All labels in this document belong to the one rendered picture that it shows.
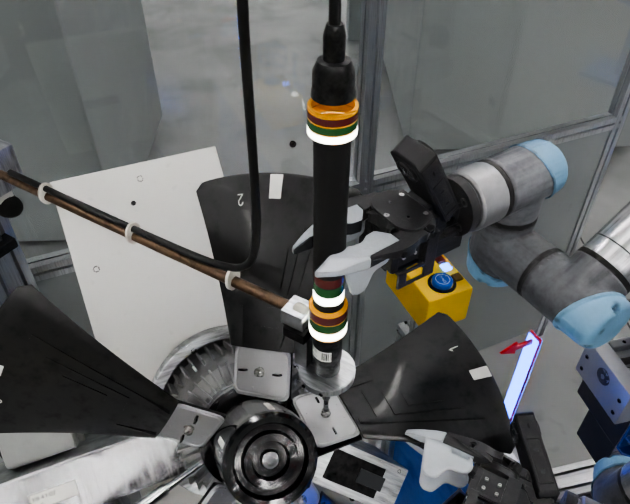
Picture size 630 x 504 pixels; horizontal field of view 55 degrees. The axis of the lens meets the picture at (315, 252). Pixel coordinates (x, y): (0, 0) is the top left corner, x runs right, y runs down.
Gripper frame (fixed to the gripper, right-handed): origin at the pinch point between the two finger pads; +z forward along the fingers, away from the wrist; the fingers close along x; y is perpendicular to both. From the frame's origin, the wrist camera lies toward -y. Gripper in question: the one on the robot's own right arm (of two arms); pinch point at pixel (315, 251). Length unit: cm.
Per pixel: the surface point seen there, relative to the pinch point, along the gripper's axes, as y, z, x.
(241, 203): 7.8, -2.2, 20.8
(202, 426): 26.3, 13.3, 5.0
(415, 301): 45, -37, 20
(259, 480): 28.0, 10.5, -4.3
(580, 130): 49, -126, 49
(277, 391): 24.4, 3.4, 3.2
